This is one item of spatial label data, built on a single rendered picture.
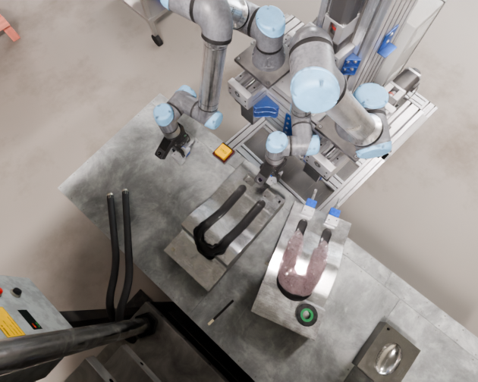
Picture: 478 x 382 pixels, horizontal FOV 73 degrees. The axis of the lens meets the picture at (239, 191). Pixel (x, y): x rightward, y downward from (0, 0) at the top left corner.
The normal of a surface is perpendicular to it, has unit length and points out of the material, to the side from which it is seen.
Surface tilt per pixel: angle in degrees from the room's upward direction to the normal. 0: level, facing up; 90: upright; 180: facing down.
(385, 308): 0
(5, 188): 0
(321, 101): 84
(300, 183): 0
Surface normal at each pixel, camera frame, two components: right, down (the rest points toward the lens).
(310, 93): -0.06, 0.92
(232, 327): -0.04, -0.33
